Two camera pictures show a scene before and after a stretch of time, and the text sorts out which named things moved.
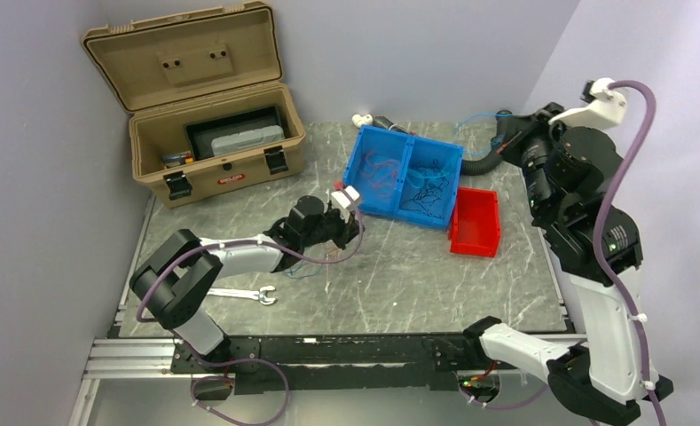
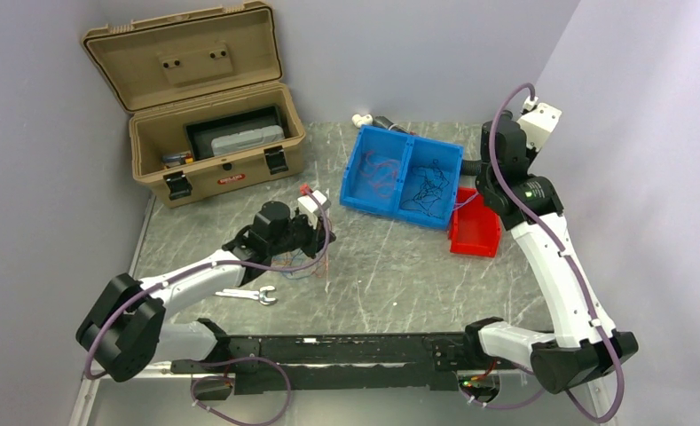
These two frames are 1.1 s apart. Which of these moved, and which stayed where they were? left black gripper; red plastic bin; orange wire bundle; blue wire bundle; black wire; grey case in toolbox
Moved: blue wire bundle; left black gripper
Stayed: red plastic bin; black wire; orange wire bundle; grey case in toolbox
